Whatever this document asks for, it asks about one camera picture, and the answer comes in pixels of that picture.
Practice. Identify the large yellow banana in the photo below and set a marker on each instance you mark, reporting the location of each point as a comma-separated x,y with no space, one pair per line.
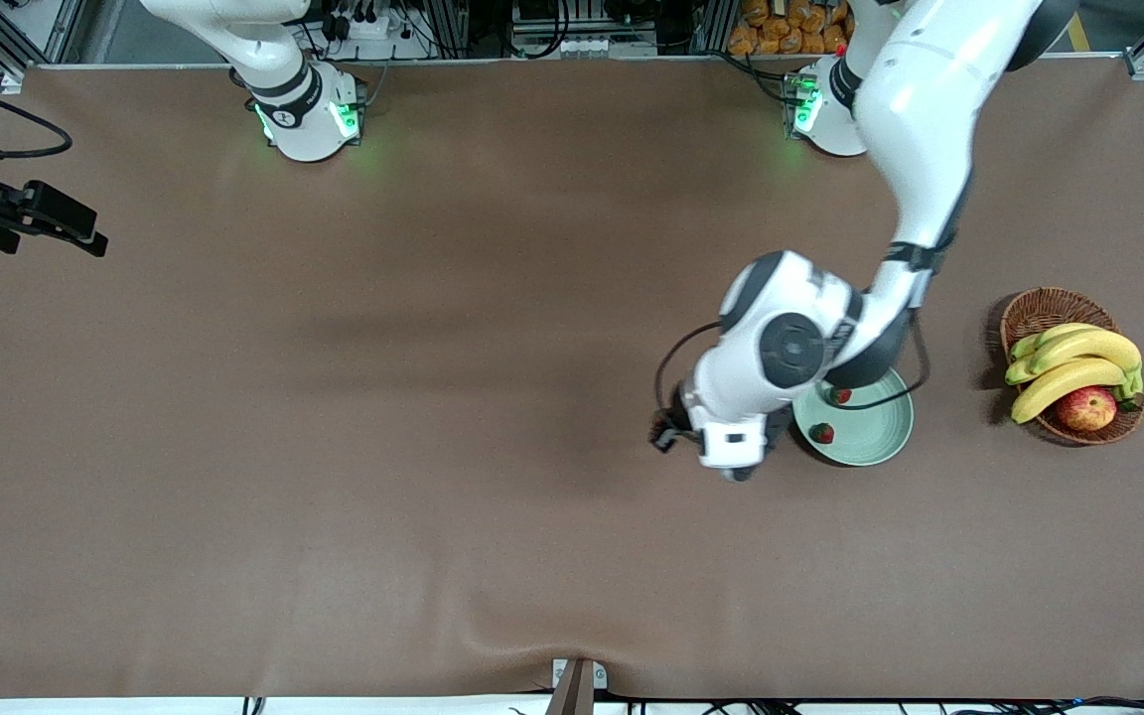
1064,382

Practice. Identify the brown wicker basket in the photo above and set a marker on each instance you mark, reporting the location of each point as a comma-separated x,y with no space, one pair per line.
1049,308

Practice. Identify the yellow banana bunch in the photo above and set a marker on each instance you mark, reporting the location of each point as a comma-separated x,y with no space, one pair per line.
1098,346

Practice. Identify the long white socket strip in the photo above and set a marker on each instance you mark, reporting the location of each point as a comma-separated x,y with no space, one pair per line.
582,46

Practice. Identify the pile of orange fruits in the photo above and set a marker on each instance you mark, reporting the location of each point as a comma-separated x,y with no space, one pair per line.
776,25

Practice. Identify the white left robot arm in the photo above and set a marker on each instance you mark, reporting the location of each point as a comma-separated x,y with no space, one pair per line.
920,119

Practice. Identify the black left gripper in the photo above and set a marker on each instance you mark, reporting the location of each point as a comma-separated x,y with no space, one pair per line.
679,406

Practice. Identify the pale green round plate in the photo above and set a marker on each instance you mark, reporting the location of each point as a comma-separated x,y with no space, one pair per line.
880,432

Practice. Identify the white power strip with plugs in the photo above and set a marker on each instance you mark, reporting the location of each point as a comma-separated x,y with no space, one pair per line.
373,30

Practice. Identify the metal table edge bracket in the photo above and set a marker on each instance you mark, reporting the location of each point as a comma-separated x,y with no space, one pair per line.
572,695

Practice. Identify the small yellow green banana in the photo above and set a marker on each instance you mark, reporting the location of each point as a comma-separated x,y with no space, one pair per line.
1064,333

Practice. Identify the red apple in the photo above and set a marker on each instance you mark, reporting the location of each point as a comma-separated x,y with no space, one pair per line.
1086,409

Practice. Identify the large table cover mat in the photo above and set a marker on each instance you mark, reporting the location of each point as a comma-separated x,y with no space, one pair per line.
334,546

